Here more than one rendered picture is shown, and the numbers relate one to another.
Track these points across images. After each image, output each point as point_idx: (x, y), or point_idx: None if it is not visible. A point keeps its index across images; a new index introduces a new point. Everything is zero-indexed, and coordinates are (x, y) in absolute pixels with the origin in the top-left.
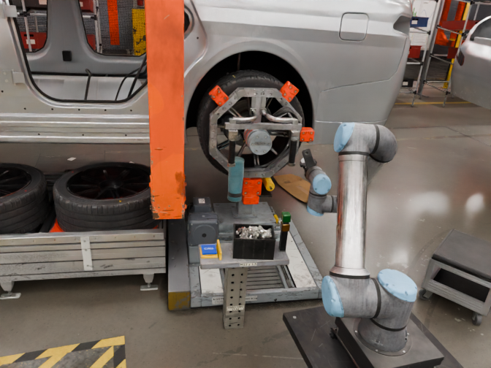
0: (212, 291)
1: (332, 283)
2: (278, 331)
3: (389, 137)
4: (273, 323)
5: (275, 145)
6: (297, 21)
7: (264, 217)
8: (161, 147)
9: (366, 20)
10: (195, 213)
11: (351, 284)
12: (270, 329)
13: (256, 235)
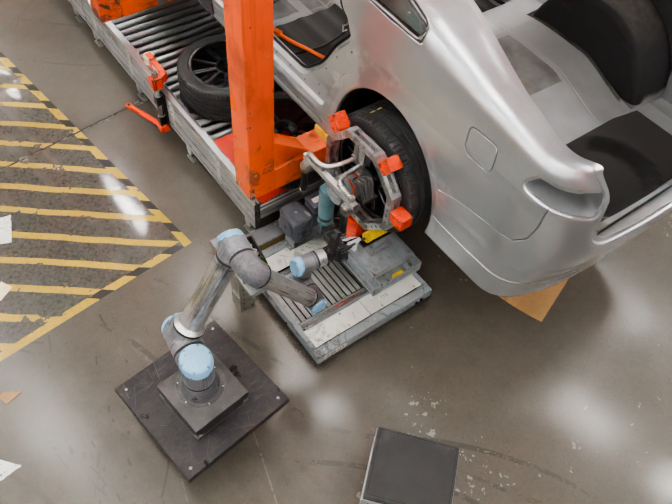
0: None
1: (170, 316)
2: (251, 338)
3: (237, 267)
4: (258, 332)
5: None
6: (427, 100)
7: (375, 261)
8: (237, 138)
9: (494, 153)
10: (296, 204)
11: (171, 328)
12: (250, 332)
13: None
